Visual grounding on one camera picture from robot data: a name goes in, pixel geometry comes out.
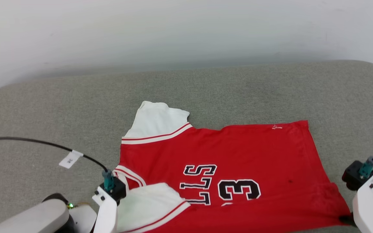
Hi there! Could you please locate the white cable label tag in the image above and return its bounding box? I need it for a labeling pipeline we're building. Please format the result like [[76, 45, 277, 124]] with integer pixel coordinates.
[[59, 150, 84, 169]]

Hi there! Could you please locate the teal left cable connector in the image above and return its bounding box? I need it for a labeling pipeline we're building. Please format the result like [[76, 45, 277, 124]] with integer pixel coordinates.
[[102, 169, 115, 194]]

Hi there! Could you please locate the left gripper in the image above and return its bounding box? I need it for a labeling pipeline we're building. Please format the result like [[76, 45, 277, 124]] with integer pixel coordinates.
[[69, 203, 98, 233]]

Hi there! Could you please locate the red white basketball jersey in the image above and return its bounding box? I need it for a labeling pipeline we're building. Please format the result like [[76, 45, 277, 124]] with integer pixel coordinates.
[[114, 101, 351, 233]]

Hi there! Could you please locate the teal right cable connector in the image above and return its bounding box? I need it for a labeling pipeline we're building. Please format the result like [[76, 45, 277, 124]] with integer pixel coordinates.
[[358, 156, 373, 179]]

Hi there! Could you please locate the teal cable connector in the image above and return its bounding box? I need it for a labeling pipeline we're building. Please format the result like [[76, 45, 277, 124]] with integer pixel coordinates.
[[102, 169, 115, 194], [358, 156, 373, 179]]

